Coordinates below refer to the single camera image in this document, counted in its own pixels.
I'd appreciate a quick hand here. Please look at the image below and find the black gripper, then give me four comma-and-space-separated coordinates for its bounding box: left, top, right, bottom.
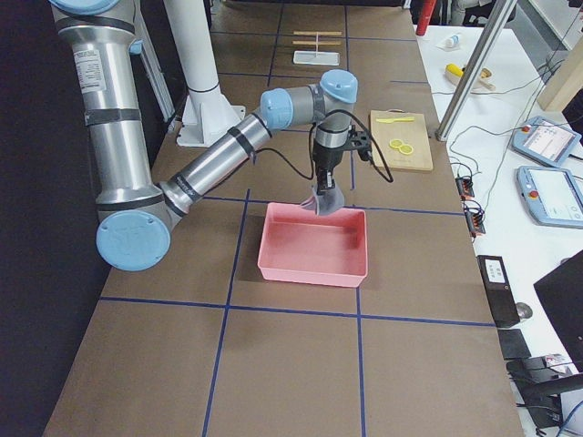
312, 146, 343, 200

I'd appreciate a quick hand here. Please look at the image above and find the grey cleaning cloth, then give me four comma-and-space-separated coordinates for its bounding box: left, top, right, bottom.
300, 186, 345, 217

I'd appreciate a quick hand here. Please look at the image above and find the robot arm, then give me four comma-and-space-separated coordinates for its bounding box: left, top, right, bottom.
51, 1, 358, 271

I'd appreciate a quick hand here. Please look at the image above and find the wooden cutting board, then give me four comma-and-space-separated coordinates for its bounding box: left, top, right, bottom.
369, 110, 434, 172

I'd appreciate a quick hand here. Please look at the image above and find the lemon slice near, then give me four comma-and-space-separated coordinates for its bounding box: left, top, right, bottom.
398, 144, 414, 156

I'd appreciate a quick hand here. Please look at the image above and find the yellow plastic knife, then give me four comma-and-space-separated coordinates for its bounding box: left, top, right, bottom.
374, 117, 415, 124

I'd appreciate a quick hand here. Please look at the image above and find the pink plastic bin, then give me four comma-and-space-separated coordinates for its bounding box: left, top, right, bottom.
258, 202, 368, 288

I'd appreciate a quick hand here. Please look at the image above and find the wooden rack bar lower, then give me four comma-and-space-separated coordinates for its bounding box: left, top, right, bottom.
292, 40, 341, 46

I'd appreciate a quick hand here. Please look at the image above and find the wooden rack bar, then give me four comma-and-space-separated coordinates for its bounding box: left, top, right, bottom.
292, 40, 341, 46
292, 31, 343, 36

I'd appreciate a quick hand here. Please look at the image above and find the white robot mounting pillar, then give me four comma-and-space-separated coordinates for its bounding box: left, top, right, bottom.
164, 0, 245, 147

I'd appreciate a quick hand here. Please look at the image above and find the wooden rack bar upper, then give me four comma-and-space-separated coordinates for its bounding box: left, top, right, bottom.
292, 31, 343, 36

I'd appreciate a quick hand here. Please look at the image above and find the orange connector block upper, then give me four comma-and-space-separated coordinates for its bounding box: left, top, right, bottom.
455, 176, 475, 199

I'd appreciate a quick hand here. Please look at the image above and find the orange connector block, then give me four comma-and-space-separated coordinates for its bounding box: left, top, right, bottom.
455, 176, 475, 199
463, 201, 486, 238

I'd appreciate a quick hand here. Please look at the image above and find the orange connector block lower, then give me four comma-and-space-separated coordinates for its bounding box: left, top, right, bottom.
463, 201, 486, 238

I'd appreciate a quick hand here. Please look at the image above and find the white small bottle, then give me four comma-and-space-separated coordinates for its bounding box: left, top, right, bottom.
437, 34, 462, 51

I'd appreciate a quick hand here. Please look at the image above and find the red cylinder bottle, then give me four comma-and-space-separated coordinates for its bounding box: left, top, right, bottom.
415, 0, 436, 36

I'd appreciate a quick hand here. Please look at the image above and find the upper teach pendant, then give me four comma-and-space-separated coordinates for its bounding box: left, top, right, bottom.
511, 116, 581, 168

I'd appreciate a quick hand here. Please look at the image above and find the teach pendant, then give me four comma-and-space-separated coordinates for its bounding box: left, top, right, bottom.
516, 166, 582, 229
511, 116, 581, 168

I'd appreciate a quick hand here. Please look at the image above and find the black power box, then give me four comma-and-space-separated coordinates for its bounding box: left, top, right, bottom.
476, 255, 520, 328

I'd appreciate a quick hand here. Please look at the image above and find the lower teach pendant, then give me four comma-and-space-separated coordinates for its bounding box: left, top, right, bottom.
516, 166, 582, 229

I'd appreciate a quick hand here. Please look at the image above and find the black monitor corner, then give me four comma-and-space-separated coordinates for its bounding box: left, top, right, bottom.
534, 258, 582, 371

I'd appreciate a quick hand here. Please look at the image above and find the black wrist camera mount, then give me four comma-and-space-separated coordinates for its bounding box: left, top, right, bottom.
344, 129, 373, 162

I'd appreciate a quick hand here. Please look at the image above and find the black camera cable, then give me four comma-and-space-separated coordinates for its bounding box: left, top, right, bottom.
248, 108, 394, 184

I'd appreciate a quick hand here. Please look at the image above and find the aluminium frame post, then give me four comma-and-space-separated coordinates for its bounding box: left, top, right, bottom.
435, 0, 517, 142

